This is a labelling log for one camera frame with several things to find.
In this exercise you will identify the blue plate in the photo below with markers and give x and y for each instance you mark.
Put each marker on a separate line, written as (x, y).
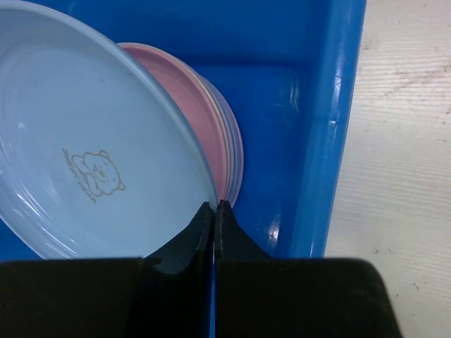
(238, 151)
(97, 160)

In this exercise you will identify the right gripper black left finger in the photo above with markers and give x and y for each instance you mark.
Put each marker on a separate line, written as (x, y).
(173, 296)

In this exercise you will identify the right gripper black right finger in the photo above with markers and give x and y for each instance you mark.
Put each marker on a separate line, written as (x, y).
(257, 295)

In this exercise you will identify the cream plate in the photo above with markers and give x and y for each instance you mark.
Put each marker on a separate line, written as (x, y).
(221, 110)

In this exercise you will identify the blue plastic bin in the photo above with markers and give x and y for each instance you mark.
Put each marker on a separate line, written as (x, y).
(287, 70)

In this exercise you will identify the pink plate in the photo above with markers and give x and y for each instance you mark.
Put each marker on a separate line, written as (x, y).
(182, 84)

